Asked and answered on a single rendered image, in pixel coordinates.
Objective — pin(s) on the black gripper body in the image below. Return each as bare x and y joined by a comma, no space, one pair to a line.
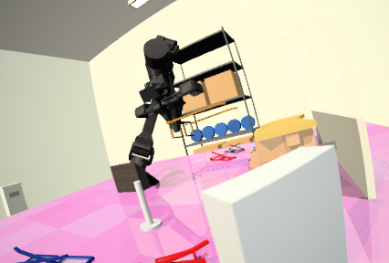
189,87

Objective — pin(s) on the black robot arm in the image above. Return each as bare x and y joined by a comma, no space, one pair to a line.
159,53

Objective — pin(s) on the beige flat panel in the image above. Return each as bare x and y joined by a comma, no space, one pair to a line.
349,135

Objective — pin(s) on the brown tortoiseshell glasses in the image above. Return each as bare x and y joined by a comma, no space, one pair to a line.
187,125

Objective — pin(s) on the blue glasses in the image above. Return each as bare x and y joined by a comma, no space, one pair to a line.
37,258

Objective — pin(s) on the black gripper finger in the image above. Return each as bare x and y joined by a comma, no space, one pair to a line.
164,112
176,108

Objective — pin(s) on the white rectangular block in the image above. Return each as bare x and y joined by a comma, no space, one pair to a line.
289,210

